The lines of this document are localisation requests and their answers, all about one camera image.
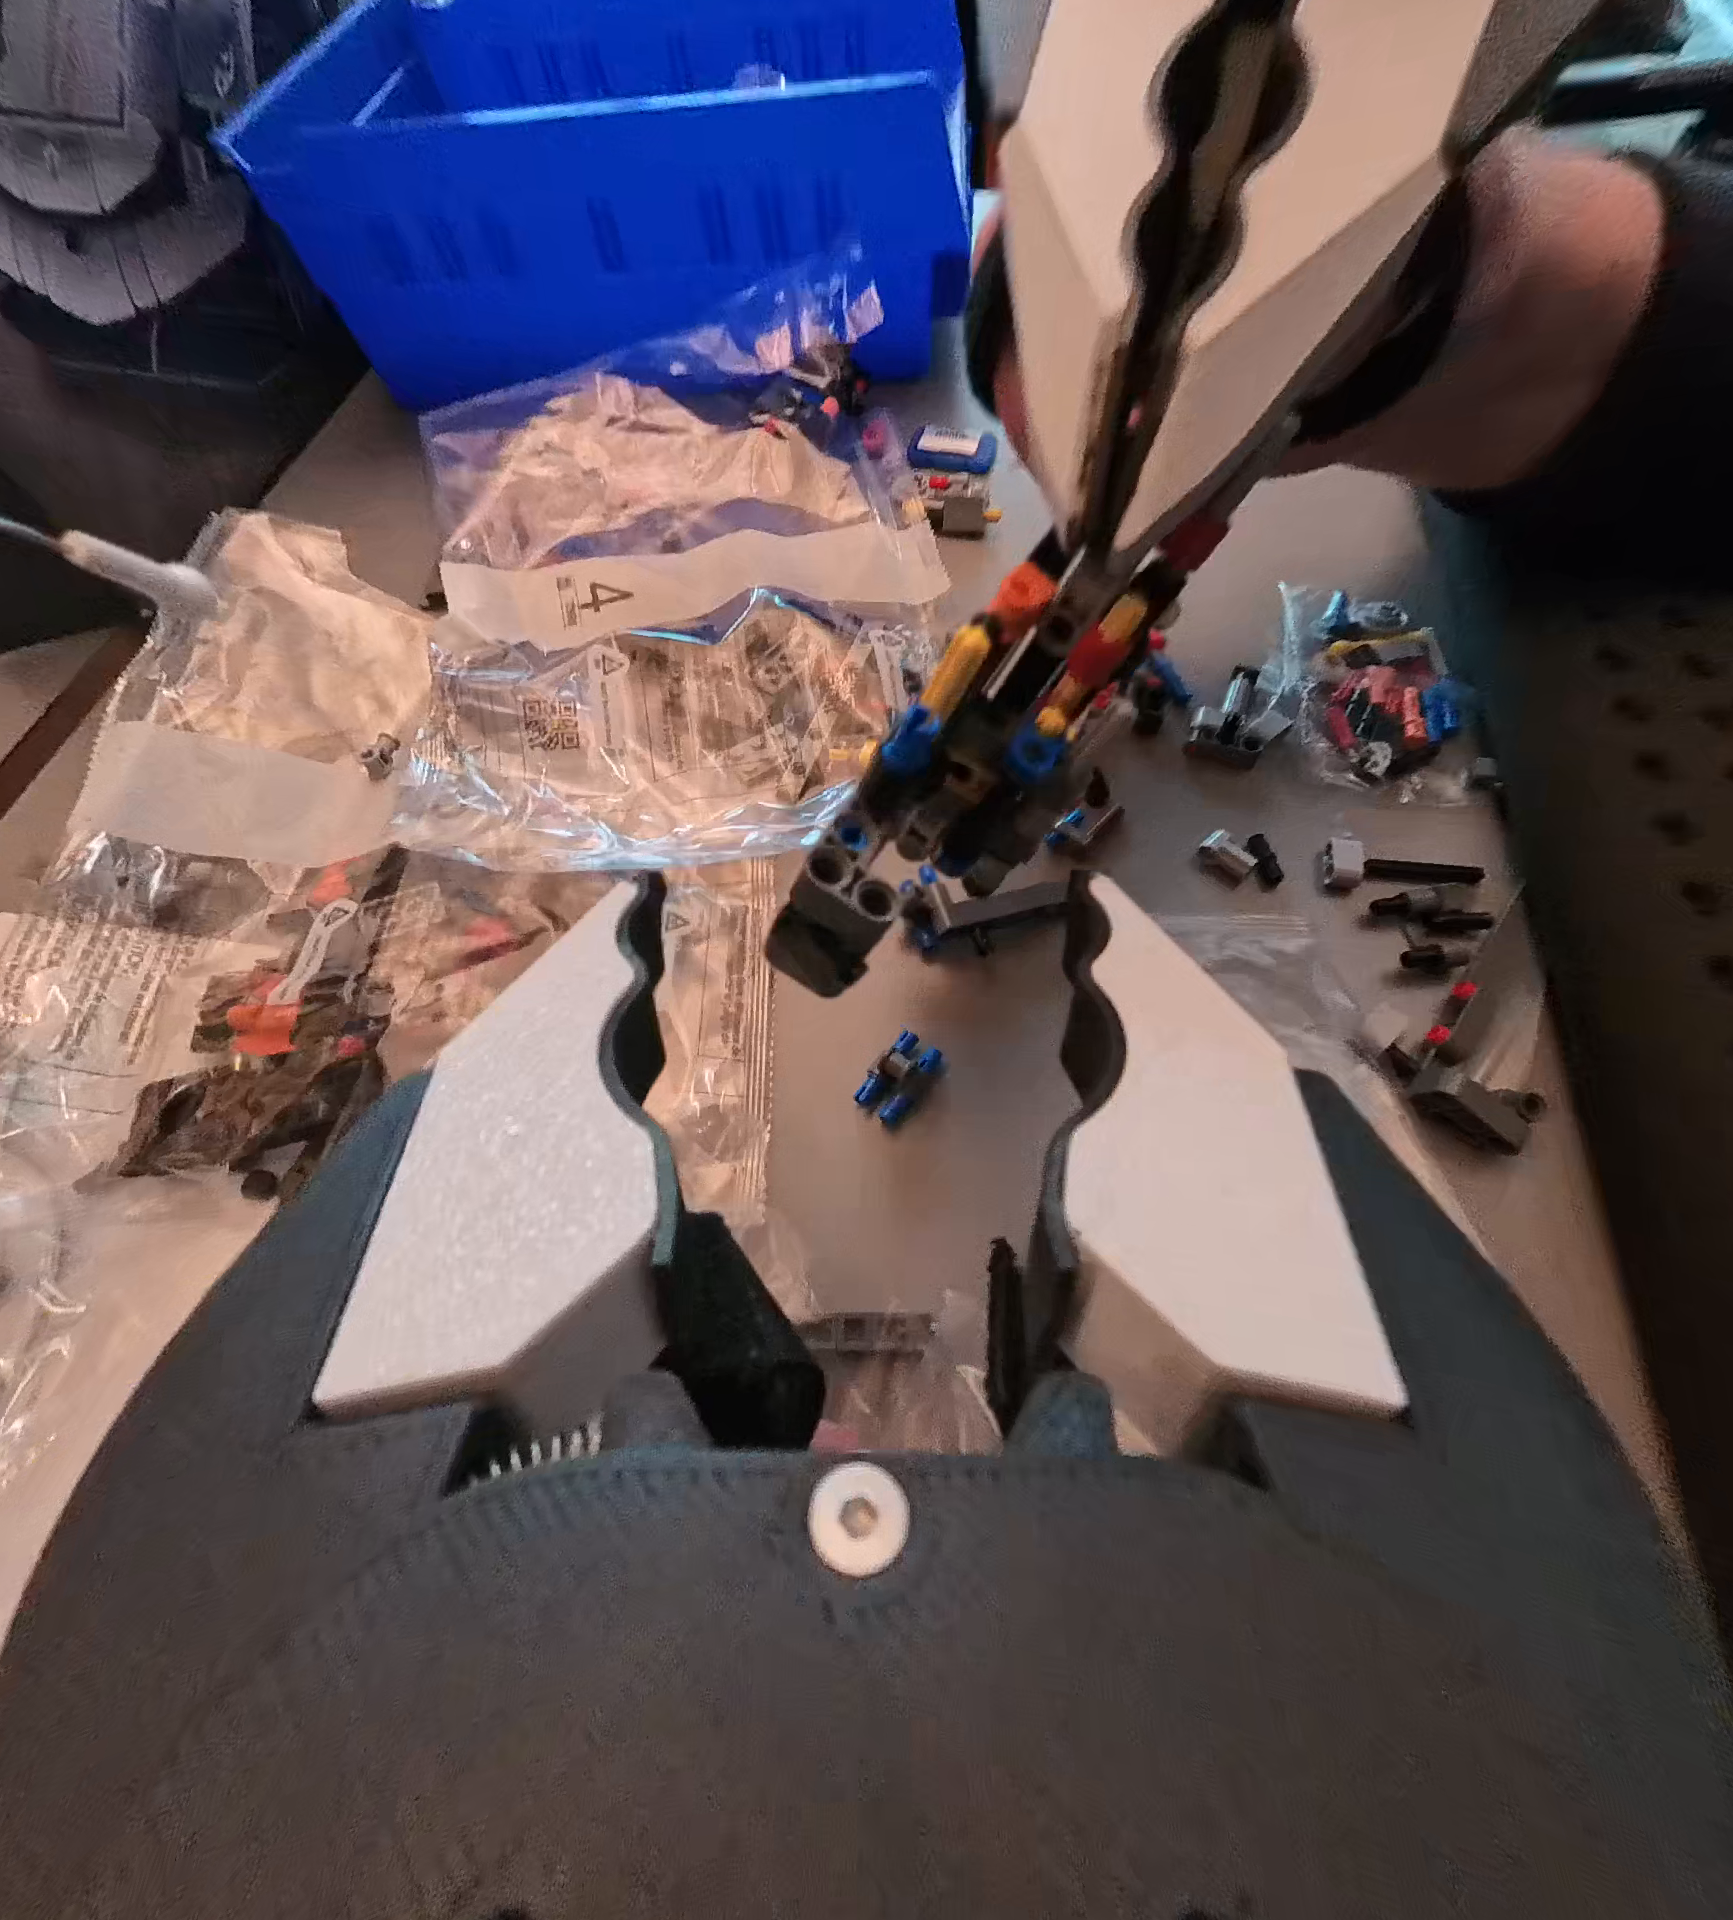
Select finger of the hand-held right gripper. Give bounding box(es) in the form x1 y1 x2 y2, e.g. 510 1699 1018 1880
1103 0 1501 554
998 0 1218 546

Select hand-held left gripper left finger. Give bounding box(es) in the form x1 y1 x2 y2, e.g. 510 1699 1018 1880
310 872 685 1422

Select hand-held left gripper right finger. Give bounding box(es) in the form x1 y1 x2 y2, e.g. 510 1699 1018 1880
987 866 1411 1450

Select multicolour lego assembly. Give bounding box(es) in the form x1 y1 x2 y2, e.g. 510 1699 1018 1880
764 517 1232 1003

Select clear bag of black lego parts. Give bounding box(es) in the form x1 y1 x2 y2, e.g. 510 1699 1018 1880
0 832 809 1308

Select small lego piece blue pins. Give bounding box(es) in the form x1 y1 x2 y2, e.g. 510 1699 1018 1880
850 1031 948 1130

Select dark grey lego beam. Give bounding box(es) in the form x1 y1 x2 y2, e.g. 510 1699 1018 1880
903 882 1081 963

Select scattered loose lego pieces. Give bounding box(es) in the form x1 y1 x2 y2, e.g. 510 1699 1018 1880
1047 660 1552 1159

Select large labelled bag of lego parts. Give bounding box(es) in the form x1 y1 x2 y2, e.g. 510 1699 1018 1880
416 247 958 877

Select small clear bag of lego parts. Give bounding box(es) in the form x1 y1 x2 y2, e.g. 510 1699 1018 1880
1279 582 1483 800

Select person's right hand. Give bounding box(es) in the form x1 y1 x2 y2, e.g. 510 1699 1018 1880
1309 133 1668 493

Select black office chair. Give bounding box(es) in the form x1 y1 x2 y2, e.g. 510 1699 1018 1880
1542 37 1733 168

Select flat empty clear bag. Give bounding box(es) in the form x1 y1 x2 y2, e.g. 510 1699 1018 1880
1152 907 1679 1503

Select blue plastic bin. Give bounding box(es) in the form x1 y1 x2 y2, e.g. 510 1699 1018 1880
213 0 977 415

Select black box with grey figure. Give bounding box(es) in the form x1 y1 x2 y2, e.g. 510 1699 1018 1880
0 0 365 513

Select black cable with white tip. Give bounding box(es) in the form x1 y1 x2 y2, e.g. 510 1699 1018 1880
0 498 227 618

